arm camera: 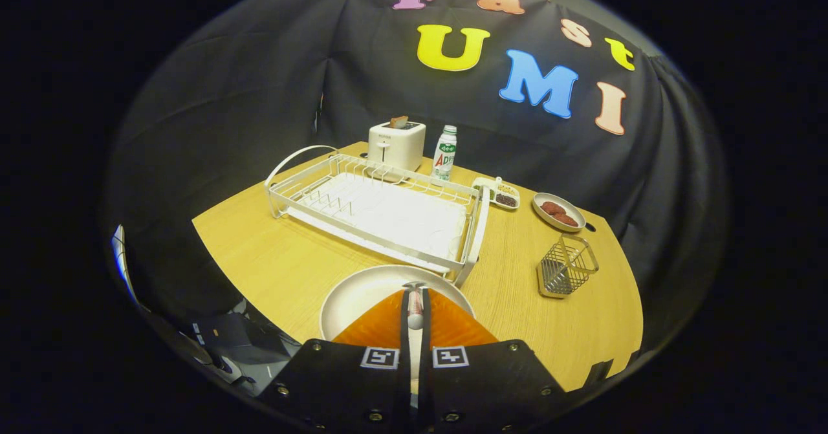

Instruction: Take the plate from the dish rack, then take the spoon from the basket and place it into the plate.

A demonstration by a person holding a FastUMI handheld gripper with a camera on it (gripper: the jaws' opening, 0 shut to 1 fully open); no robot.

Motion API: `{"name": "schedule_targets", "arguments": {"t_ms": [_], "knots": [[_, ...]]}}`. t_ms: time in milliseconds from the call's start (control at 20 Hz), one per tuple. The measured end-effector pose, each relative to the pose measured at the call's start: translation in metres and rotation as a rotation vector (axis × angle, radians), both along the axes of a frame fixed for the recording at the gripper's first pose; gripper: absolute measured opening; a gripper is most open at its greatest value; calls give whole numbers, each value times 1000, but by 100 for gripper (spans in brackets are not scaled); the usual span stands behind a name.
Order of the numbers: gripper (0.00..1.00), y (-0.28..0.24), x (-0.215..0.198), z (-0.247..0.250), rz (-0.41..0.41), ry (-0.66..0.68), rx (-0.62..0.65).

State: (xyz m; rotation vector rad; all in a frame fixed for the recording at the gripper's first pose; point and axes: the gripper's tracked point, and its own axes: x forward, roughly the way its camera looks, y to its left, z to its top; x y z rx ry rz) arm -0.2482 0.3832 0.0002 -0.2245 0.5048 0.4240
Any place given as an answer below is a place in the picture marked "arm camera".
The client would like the metal wire basket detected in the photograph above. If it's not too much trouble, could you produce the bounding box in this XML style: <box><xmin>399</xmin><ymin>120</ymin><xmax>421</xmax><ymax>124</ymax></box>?
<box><xmin>537</xmin><ymin>233</ymin><xmax>600</xmax><ymax>299</ymax></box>

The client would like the black backdrop cloth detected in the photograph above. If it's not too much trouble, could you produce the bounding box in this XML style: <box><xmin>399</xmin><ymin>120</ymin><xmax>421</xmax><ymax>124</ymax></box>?
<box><xmin>107</xmin><ymin>0</ymin><xmax>728</xmax><ymax>331</ymax></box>

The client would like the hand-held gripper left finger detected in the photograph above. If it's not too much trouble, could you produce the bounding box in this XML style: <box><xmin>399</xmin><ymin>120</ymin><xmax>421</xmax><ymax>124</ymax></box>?
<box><xmin>257</xmin><ymin>288</ymin><xmax>415</xmax><ymax>434</ymax></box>

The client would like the black table clamp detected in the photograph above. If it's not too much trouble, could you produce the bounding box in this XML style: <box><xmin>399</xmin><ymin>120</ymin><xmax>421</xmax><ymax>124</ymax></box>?
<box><xmin>582</xmin><ymin>358</ymin><xmax>614</xmax><ymax>389</ymax></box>

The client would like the beige round plate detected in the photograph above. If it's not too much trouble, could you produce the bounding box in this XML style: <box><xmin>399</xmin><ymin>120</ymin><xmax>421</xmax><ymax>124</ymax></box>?
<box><xmin>320</xmin><ymin>265</ymin><xmax>476</xmax><ymax>396</ymax></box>

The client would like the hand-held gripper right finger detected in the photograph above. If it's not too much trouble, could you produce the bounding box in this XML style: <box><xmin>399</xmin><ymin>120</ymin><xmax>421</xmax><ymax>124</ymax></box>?
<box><xmin>417</xmin><ymin>288</ymin><xmax>570</xmax><ymax>434</ymax></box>

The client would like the white bottle with green label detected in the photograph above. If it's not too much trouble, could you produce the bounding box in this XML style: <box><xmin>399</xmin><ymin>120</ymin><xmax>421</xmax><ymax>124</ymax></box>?
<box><xmin>431</xmin><ymin>125</ymin><xmax>458</xmax><ymax>181</ymax></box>

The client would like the white divided dish with beans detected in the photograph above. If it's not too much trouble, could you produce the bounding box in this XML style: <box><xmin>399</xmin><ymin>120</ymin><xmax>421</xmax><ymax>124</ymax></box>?
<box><xmin>472</xmin><ymin>177</ymin><xmax>520</xmax><ymax>210</ymax></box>

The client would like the beige shallow bowl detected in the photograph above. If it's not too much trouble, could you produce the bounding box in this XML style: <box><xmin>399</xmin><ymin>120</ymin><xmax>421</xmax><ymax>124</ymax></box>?
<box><xmin>532</xmin><ymin>192</ymin><xmax>587</xmax><ymax>233</ymax></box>

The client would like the white wire dish rack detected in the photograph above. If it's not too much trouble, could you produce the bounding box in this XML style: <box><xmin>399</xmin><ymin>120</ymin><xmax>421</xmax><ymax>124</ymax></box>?
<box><xmin>264</xmin><ymin>145</ymin><xmax>491</xmax><ymax>287</ymax></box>

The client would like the white toaster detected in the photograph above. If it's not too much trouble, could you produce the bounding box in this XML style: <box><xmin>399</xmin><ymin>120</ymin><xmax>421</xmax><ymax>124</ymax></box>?
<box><xmin>367</xmin><ymin>121</ymin><xmax>426</xmax><ymax>173</ymax></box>

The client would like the spoon with pink striped handle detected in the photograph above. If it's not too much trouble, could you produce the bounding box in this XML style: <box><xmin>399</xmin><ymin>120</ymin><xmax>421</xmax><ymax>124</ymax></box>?
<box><xmin>402</xmin><ymin>282</ymin><xmax>426</xmax><ymax>331</ymax></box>

